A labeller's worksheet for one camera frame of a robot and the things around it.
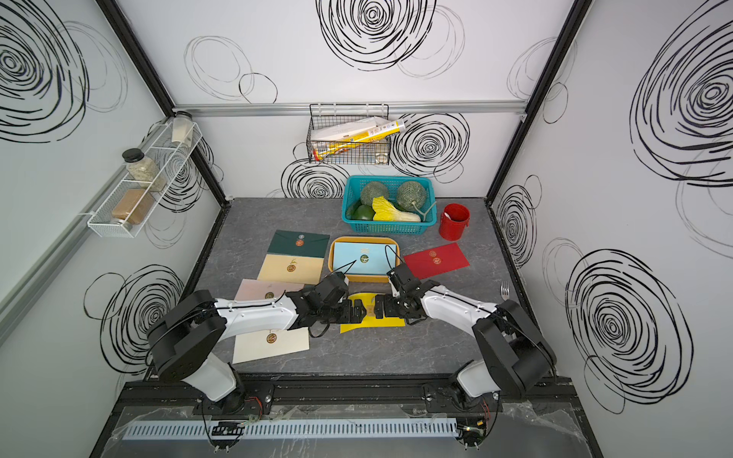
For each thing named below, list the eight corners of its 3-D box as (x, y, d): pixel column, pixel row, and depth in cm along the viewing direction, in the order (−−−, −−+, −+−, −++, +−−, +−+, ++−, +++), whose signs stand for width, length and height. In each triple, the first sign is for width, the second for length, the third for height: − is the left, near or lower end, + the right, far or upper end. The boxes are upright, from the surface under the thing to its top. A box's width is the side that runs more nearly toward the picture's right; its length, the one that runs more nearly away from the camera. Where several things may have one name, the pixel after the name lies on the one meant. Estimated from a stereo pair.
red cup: (439, 240, 109) (445, 221, 100) (435, 222, 115) (440, 202, 107) (464, 240, 109) (472, 221, 100) (459, 222, 115) (466, 202, 107)
